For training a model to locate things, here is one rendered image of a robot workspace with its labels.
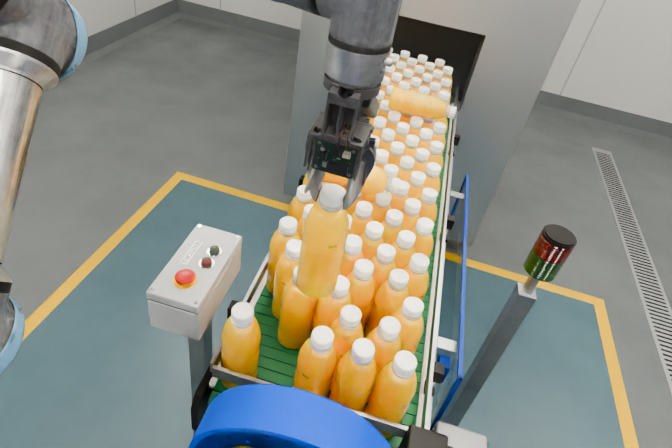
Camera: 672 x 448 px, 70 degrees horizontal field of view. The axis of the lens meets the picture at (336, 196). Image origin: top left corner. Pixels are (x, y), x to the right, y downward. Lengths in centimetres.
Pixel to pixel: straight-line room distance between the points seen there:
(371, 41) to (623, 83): 460
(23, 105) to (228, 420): 47
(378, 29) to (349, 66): 5
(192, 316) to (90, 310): 148
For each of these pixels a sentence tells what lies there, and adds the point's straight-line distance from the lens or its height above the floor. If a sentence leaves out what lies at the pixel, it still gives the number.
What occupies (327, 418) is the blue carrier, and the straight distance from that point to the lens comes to 64.
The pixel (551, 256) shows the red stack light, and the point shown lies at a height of 123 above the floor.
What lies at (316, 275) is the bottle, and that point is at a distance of 79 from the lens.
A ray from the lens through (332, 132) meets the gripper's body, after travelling 59.
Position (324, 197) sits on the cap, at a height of 136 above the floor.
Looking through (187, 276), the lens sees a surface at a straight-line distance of 93.
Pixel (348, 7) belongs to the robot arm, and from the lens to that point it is 55.
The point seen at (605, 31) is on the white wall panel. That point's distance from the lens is 489.
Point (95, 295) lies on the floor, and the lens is 242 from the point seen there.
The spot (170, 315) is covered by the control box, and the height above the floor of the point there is 105.
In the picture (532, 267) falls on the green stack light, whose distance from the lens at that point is 102.
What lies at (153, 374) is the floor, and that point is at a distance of 213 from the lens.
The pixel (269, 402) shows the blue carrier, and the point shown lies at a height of 123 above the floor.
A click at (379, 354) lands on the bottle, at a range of 92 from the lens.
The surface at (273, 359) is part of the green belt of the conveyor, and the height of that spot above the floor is 90.
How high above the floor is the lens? 180
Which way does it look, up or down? 37 degrees down
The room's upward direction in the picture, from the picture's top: 11 degrees clockwise
